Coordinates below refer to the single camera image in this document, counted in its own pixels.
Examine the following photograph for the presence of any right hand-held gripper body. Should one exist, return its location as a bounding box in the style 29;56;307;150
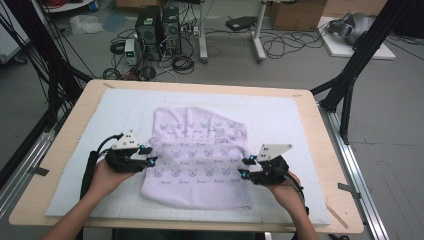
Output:
251;143;294;186

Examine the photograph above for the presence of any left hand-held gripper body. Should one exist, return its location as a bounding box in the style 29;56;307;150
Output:
104;130;148;174

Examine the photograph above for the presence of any lilac printed fleece cloth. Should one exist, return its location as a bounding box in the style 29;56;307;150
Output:
140;105;254;211

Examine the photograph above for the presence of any person's left hand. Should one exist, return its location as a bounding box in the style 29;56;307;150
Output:
88;160;137;201

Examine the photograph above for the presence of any person's right hand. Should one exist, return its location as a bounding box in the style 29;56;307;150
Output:
266;172;308;215

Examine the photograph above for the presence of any white gridded foam mat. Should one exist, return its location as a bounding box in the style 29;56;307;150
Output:
44;87;331;226

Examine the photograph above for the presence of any thin wooden stick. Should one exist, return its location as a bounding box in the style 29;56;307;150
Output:
324;196;349;230

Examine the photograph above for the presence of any white power supply box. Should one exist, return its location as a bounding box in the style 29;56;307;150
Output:
124;38;138;66

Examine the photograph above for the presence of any black computer tower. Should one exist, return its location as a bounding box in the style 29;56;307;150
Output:
134;5;163;62
161;6;183;56

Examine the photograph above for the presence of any white desk leg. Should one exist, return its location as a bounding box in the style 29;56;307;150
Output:
251;0;268;64
198;0;210;64

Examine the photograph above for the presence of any white power strip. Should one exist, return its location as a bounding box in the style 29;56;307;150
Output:
181;23;200;37

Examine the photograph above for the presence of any blue sheet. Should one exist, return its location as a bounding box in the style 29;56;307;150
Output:
102;9;129;33

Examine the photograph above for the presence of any black flat device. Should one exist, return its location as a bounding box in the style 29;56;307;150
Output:
225;15;258;32

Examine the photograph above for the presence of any clear plastic bag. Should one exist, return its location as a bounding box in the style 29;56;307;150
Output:
69;13;104;36

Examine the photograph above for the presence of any brown cardboard box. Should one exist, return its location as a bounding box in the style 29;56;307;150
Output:
269;0;328;32

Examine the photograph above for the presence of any white floor board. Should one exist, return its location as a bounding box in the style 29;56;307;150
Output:
316;16;397;61

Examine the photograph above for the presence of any white round table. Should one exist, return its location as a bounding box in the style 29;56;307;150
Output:
41;0;96;14

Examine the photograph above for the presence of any grey headset device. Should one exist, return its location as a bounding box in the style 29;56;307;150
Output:
328;12;376;46

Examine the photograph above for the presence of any aluminium rail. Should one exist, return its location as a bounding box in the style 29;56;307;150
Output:
318;103;391;240
0;130;57;218

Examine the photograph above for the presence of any black cable coil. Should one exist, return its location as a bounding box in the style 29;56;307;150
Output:
171;54;196;75

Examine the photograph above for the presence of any black metal frame stand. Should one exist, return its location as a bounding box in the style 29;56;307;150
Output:
309;0;424;146
0;0;95;132

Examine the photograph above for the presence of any tangle of black floor cables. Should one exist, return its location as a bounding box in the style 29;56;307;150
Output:
259;19;332;61

